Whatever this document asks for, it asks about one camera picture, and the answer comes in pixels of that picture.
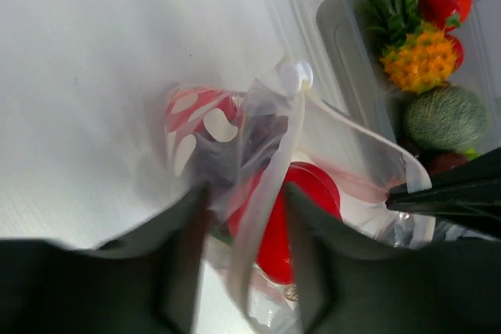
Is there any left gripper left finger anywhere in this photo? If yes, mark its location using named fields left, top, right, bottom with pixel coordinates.
left=1, top=185, right=210, bottom=333

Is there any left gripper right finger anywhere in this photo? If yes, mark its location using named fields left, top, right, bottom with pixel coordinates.
left=283, top=181, right=501, bottom=334

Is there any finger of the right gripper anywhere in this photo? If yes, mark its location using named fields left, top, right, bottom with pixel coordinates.
left=386, top=148, right=500, bottom=239

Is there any dark grape bunch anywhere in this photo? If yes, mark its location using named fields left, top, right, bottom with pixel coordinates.
left=189, top=114, right=288, bottom=194

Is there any clear dotted zip bag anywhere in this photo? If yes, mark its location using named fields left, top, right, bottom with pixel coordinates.
left=164, top=58, right=435, bottom=333

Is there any red apple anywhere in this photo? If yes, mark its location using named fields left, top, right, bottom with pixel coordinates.
left=165, top=87, right=237, bottom=140

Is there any clear plastic food bin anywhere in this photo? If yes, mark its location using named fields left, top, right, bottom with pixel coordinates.
left=316, top=0, right=500, bottom=162

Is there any orange spiky fruit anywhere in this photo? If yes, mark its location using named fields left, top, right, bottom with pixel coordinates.
left=361, top=0, right=458, bottom=94

